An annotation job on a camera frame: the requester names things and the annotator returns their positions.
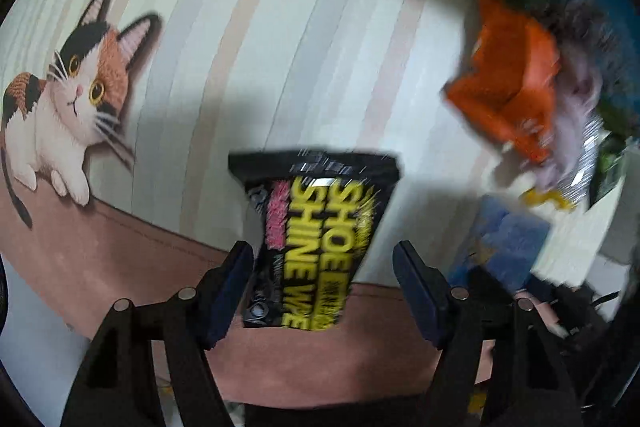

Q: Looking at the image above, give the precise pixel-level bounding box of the black yellow wipes packet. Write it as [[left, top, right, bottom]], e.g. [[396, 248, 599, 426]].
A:
[[228, 149, 404, 332]]

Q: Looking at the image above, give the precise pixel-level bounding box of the orange cloth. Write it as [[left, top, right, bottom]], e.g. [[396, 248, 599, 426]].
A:
[[442, 0, 562, 166]]

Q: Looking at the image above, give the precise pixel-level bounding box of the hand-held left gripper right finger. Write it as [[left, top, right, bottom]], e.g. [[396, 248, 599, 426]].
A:
[[392, 240, 584, 427]]

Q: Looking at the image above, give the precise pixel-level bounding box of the silver foil packet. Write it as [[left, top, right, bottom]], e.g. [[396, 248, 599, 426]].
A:
[[562, 116, 608, 208]]

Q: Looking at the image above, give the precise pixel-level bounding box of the blue packet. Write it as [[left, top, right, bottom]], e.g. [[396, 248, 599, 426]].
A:
[[446, 194, 554, 297]]

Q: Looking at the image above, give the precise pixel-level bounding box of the lilac fluffy cloth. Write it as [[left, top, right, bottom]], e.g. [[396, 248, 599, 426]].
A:
[[537, 49, 607, 194]]

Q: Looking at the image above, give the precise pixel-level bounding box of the cat printed striped blanket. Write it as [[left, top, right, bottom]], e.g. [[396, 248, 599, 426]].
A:
[[0, 0, 623, 408]]

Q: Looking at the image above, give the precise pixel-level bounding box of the yellow small item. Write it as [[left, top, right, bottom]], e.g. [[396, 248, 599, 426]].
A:
[[519, 186, 577, 214]]

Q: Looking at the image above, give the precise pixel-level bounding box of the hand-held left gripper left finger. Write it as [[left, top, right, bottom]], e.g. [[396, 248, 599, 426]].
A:
[[60, 240, 255, 427]]

